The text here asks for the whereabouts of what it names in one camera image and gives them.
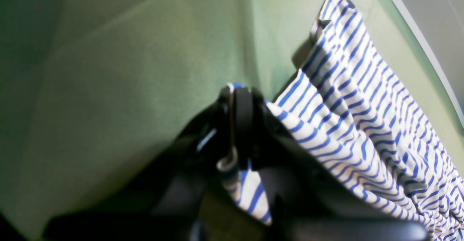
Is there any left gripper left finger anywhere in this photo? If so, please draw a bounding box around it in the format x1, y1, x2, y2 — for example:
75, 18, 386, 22
43, 87, 232, 241

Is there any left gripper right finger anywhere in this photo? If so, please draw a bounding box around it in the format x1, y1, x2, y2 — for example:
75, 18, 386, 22
232, 88, 428, 241

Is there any blue white striped t-shirt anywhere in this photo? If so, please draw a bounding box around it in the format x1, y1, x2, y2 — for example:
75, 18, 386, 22
217, 0, 464, 241

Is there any green table cloth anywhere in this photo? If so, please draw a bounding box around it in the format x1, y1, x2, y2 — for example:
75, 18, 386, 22
0, 0, 463, 241

